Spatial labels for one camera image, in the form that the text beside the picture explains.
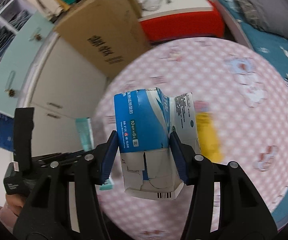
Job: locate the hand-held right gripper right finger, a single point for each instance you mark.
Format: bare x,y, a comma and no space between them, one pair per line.
180,157

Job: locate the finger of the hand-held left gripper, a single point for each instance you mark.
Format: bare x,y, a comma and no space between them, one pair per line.
64,157

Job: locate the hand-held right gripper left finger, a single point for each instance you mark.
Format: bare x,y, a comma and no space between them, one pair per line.
109,155

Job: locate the mint green tube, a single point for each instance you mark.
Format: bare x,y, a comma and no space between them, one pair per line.
84,132

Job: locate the blue and white medicine box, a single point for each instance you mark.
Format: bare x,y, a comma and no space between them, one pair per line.
146,120

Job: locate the person's left hand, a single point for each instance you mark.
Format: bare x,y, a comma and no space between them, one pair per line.
12,205

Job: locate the blue printed bag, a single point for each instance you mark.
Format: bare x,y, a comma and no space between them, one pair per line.
5,132

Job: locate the yellow packet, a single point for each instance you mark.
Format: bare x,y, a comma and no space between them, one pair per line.
208,137

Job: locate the white cabinet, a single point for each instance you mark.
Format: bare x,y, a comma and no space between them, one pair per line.
66,80

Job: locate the teal wardrobe door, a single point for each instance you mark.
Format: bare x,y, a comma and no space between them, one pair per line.
16,62

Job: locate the pink checked tablecloth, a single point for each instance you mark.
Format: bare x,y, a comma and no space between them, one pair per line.
233,92

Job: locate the white shelf with folded clothes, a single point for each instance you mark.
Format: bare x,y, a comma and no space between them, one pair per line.
1,22

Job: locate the large brown cardboard box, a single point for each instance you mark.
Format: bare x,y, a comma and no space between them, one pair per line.
101,30

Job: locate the red bench with white top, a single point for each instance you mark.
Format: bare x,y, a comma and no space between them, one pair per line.
181,22

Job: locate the blue printed bed sheet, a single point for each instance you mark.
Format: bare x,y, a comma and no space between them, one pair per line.
266,45

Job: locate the grey duvet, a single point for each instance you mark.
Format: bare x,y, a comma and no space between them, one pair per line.
266,7

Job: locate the lilac bed frame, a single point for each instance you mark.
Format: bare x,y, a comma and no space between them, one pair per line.
236,27

